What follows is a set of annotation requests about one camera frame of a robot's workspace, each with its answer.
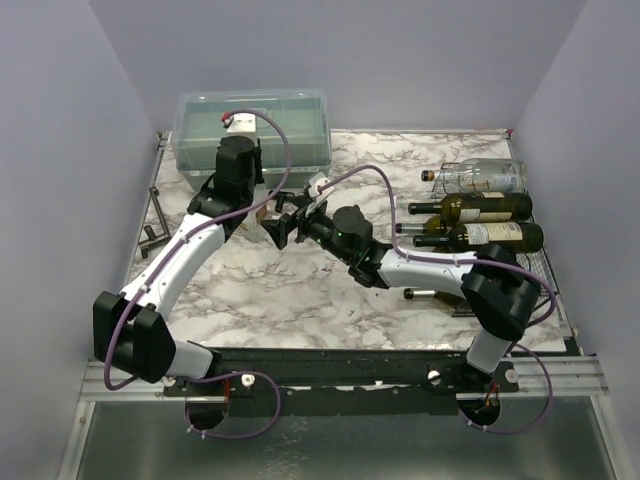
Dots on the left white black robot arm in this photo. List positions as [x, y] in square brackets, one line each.
[130, 330]

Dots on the dark capped bottle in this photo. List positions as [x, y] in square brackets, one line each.
[252, 223]

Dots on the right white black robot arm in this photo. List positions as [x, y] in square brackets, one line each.
[501, 294]

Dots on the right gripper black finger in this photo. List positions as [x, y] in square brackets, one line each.
[279, 229]
[299, 200]

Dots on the clear glass bottle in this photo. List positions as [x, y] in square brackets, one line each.
[479, 175]

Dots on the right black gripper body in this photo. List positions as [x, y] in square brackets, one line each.
[291, 227]

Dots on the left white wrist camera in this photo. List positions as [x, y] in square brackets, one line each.
[240, 124]

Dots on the black T-shaped corkscrew tool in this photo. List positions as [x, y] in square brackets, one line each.
[285, 197]

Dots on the dark bottle beige label back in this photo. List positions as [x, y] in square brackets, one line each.
[482, 207]

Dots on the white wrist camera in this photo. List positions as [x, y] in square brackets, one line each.
[314, 195]
[240, 124]

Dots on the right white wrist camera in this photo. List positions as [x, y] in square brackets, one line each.
[314, 195]

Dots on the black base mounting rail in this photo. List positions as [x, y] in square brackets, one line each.
[322, 382]

